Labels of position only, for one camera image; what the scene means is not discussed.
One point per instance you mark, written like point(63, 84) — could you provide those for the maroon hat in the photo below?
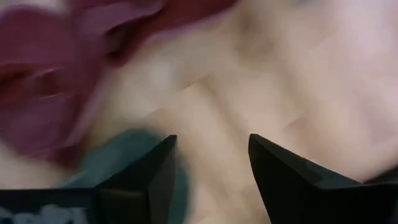
point(43, 77)

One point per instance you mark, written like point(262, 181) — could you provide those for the dark teal hat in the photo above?
point(118, 155)

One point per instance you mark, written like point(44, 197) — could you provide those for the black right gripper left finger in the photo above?
point(146, 186)

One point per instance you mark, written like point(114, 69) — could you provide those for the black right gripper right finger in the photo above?
point(286, 186)

